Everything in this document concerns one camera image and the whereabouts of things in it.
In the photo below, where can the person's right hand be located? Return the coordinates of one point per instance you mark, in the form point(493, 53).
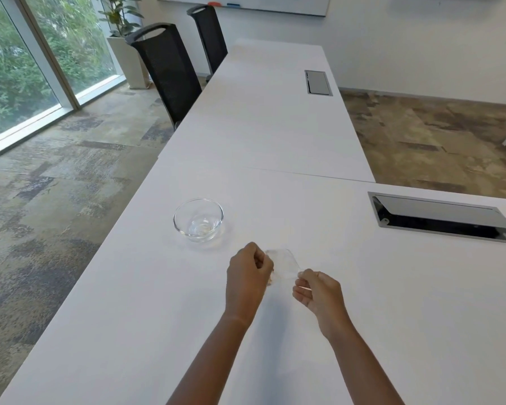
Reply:
point(322, 297)

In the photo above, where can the person's left hand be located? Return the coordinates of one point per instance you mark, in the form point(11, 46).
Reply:
point(245, 278)

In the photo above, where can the person's right thumb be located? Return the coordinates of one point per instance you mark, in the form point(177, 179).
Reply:
point(308, 274)

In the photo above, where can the person's left fingers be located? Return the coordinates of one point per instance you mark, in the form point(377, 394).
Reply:
point(263, 262)

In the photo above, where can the clear plastic bag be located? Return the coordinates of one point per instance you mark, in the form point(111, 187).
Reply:
point(283, 265)

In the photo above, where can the person's left forearm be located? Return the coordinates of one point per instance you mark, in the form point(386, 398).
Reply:
point(211, 358)

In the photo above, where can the person's right forearm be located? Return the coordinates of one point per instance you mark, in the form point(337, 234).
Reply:
point(362, 366)

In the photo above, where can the clear glass bowl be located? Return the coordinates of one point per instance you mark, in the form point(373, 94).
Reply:
point(198, 220)

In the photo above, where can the black mesh office chair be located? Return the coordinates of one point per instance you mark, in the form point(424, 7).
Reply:
point(166, 75)
point(208, 37)

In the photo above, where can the white square planter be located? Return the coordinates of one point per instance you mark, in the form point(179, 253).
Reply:
point(130, 63)

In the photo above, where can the green potted plant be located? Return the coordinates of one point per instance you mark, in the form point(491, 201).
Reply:
point(120, 14)

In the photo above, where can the large glass window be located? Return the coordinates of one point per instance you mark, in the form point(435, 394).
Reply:
point(29, 58)

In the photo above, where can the wall whiteboard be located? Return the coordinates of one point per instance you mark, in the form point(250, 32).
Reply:
point(253, 3)

